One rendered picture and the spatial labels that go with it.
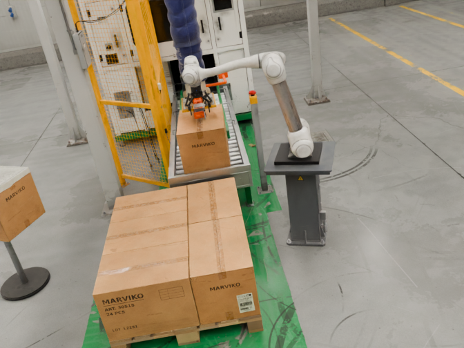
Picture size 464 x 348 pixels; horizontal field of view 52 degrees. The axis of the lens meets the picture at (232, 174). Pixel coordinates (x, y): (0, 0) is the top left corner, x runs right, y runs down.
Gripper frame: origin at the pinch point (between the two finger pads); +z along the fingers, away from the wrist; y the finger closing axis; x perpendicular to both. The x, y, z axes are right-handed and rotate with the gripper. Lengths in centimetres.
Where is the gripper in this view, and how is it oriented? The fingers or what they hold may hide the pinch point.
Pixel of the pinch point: (200, 112)
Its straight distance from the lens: 353.3
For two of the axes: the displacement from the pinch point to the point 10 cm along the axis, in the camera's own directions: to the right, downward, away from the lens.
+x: 0.9, 4.5, -8.9
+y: -9.9, 1.7, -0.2
